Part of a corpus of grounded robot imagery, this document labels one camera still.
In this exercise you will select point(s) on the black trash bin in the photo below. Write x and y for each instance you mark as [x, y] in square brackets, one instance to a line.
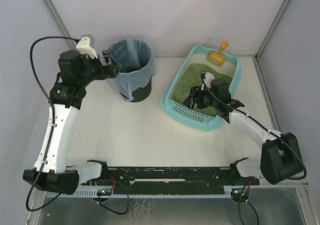
[134, 82]

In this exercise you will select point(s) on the green cat litter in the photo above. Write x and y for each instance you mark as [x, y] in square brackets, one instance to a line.
[192, 78]

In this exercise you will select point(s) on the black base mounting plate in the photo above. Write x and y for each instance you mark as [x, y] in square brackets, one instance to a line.
[171, 178]

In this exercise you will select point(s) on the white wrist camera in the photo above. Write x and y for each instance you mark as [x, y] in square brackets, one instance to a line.
[86, 46]
[207, 79]

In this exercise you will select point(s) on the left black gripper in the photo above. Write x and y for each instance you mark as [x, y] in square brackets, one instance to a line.
[107, 65]

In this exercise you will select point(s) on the orange litter scoop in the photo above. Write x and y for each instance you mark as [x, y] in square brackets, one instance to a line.
[217, 57]

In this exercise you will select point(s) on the blue plastic bin liner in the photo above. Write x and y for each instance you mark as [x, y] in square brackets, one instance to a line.
[131, 51]

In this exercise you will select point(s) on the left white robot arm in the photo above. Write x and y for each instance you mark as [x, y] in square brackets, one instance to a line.
[50, 172]

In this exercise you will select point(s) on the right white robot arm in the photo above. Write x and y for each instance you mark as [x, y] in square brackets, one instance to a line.
[280, 157]

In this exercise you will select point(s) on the teal litter box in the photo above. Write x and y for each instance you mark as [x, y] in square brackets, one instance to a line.
[194, 118]

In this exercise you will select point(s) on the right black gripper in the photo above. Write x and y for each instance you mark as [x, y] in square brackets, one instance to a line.
[195, 98]

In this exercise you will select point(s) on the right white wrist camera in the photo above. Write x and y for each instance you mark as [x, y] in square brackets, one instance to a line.
[207, 79]

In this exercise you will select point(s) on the blue slotted cable duct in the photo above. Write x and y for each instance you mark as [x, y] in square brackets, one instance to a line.
[135, 193]

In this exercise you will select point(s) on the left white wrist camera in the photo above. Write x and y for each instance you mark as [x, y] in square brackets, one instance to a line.
[86, 46]

